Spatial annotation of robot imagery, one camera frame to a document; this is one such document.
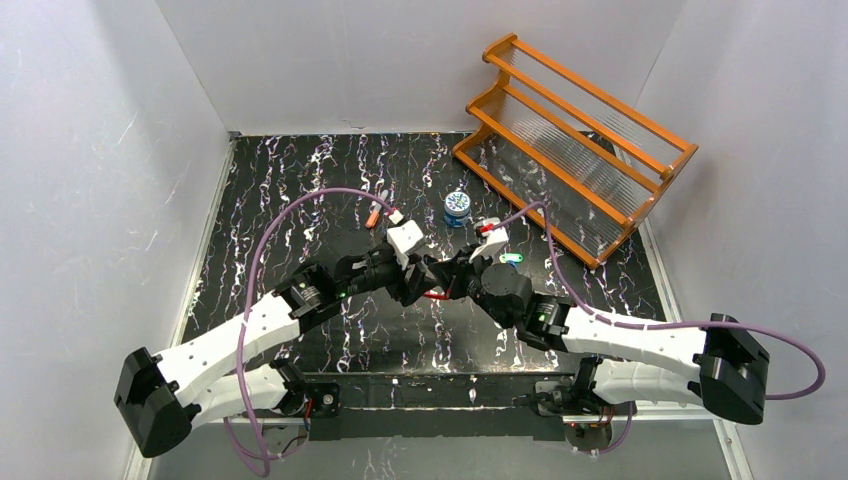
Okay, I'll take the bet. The red handled spiked keyring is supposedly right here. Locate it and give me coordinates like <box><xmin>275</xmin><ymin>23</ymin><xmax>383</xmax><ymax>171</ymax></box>
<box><xmin>423</xmin><ymin>291</ymin><xmax>451</xmax><ymax>301</ymax></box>

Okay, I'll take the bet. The green tagged key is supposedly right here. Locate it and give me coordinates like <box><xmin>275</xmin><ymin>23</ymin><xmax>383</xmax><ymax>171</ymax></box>
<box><xmin>499</xmin><ymin>252</ymin><xmax>524</xmax><ymax>264</ymax></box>

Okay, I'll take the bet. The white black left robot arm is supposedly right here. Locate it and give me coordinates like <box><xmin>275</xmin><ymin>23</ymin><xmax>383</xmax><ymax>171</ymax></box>
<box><xmin>114</xmin><ymin>242</ymin><xmax>440</xmax><ymax>458</ymax></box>

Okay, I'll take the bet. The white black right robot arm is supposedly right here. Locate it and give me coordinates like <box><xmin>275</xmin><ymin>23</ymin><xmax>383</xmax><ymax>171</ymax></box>
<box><xmin>424</xmin><ymin>247</ymin><xmax>770</xmax><ymax>425</ymax></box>

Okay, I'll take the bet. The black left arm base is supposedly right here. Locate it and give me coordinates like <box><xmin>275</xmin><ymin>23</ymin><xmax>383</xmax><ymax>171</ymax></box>
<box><xmin>274</xmin><ymin>380</ymin><xmax>341</xmax><ymax>419</ymax></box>

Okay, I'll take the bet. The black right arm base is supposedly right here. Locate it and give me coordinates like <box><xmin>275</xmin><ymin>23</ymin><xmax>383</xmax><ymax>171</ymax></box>
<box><xmin>514</xmin><ymin>377</ymin><xmax>616</xmax><ymax>453</ymax></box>

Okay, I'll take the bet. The white orange marker pen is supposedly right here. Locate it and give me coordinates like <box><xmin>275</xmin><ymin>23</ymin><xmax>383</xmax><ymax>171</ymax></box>
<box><xmin>365</xmin><ymin>190</ymin><xmax>389</xmax><ymax>230</ymax></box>

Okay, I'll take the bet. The small blue white jar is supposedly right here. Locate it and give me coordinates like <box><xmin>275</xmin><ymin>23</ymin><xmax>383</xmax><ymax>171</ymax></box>
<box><xmin>443</xmin><ymin>191</ymin><xmax>471</xmax><ymax>228</ymax></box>

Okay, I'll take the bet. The orange wooden shelf rack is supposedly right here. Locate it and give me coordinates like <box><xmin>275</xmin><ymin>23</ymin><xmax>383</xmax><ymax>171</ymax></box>
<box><xmin>453</xmin><ymin>33</ymin><xmax>698</xmax><ymax>268</ymax></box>

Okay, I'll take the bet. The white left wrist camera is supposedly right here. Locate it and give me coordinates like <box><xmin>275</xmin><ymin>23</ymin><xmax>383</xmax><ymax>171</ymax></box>
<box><xmin>386</xmin><ymin>209</ymin><xmax>424</xmax><ymax>269</ymax></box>

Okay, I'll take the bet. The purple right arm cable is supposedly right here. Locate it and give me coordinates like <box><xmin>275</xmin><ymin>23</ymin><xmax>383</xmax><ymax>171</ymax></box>
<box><xmin>480</xmin><ymin>201</ymin><xmax>827</xmax><ymax>458</ymax></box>

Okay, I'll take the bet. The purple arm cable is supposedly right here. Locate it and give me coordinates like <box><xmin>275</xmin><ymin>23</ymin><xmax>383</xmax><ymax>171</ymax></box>
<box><xmin>221</xmin><ymin>188</ymin><xmax>405</xmax><ymax>478</ymax></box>
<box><xmin>480</xmin><ymin>201</ymin><xmax>827</xmax><ymax>458</ymax></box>

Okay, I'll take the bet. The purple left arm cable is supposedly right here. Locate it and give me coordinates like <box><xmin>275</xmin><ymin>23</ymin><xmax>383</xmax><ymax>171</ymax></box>
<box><xmin>221</xmin><ymin>188</ymin><xmax>405</xmax><ymax>478</ymax></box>

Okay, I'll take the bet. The aluminium frame rail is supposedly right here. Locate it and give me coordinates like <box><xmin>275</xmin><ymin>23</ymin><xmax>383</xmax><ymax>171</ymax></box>
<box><xmin>123</xmin><ymin>402</ymin><xmax>755</xmax><ymax>479</ymax></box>

